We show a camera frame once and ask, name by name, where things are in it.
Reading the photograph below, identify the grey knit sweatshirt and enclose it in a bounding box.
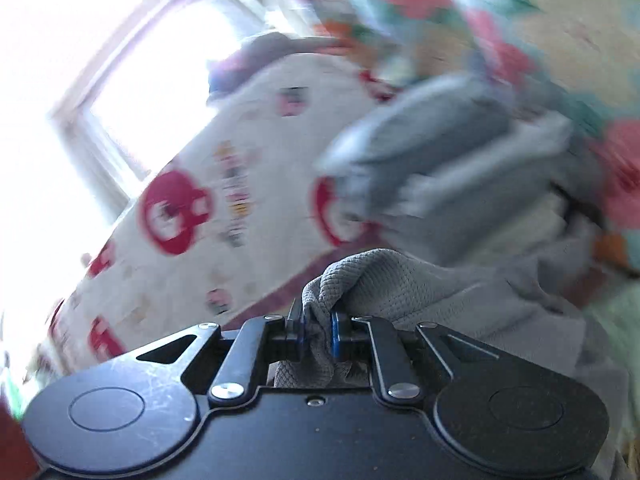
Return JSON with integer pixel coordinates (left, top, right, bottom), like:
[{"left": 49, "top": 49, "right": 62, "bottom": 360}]
[{"left": 274, "top": 244, "right": 632, "bottom": 479}]

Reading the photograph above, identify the window with white frame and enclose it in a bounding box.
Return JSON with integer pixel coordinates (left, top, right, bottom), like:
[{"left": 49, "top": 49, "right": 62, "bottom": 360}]
[{"left": 54, "top": 0, "right": 266, "bottom": 218}]

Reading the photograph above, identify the grey fabric storage bag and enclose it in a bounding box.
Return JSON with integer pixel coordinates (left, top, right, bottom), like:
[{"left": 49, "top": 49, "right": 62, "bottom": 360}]
[{"left": 317, "top": 73, "right": 602, "bottom": 264}]

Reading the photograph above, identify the floral pastel blanket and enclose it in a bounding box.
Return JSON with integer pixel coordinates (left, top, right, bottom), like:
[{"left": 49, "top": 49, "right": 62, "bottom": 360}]
[{"left": 307, "top": 0, "right": 639, "bottom": 269}]

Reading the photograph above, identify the white bear print quilt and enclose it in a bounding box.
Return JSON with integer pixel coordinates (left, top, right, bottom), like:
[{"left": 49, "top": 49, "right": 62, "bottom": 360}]
[{"left": 28, "top": 54, "right": 397, "bottom": 382}]

